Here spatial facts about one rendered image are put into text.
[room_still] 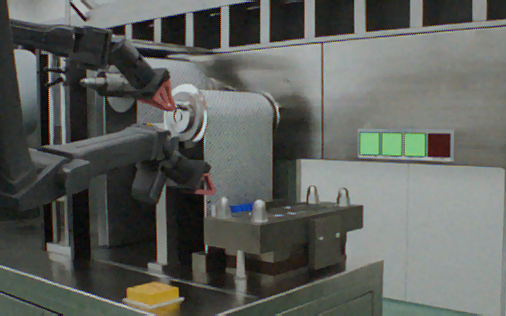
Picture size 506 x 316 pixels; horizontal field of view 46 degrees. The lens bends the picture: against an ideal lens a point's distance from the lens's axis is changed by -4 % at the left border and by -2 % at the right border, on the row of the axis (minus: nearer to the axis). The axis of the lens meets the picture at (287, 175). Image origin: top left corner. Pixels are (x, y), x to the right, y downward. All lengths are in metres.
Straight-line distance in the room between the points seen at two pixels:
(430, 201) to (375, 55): 2.59
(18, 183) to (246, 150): 0.78
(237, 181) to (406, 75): 0.47
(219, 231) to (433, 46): 0.63
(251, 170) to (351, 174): 2.82
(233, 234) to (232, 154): 0.24
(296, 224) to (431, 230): 2.75
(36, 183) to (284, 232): 0.62
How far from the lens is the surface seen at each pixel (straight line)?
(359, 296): 1.47
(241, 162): 1.46
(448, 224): 3.97
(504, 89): 1.35
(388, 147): 1.45
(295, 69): 1.62
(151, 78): 1.32
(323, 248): 1.38
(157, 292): 1.15
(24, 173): 0.81
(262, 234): 1.23
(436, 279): 4.07
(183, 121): 1.39
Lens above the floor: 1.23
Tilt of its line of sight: 5 degrees down
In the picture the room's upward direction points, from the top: straight up
